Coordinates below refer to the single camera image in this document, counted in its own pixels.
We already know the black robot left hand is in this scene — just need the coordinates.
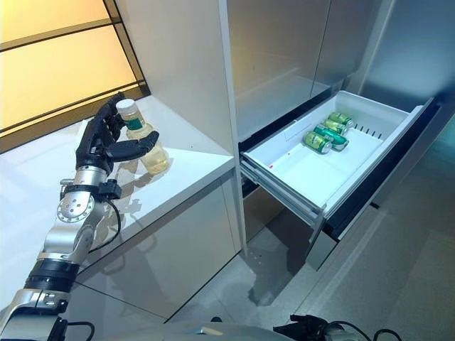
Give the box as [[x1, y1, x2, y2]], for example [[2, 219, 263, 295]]
[[75, 91, 161, 175]]

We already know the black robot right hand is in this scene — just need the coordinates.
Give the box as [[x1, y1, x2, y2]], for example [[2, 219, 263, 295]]
[[273, 314, 339, 341]]

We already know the yellow drink bottle white cap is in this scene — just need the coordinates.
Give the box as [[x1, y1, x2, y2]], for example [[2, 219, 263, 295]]
[[115, 99, 171, 176]]

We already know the white fridge drawer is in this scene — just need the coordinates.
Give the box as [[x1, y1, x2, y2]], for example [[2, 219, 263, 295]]
[[238, 89, 442, 274]]

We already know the stainless steel fridge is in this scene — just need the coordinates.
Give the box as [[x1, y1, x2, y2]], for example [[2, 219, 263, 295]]
[[227, 0, 455, 274]]

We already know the grey robot torso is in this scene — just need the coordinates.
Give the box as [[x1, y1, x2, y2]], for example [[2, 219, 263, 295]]
[[166, 321, 287, 341]]

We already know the black framed window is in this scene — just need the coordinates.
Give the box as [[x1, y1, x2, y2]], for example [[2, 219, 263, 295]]
[[0, 0, 149, 156]]

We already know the white counter cabinet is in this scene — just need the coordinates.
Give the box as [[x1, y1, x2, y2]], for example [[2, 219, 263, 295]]
[[0, 95, 238, 341]]

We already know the white tall side panel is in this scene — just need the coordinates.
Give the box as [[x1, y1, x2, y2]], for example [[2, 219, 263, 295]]
[[105, 0, 250, 255]]

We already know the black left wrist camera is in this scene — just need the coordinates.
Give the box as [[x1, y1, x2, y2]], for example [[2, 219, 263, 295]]
[[98, 180, 121, 201]]

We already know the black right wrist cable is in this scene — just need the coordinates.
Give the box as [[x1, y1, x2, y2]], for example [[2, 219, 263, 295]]
[[337, 320, 405, 341]]

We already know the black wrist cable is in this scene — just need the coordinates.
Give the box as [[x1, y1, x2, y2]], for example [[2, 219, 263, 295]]
[[337, 320, 405, 341], [59, 198, 124, 341]]

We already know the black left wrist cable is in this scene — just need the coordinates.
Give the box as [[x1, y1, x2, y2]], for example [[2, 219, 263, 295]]
[[59, 198, 124, 341]]

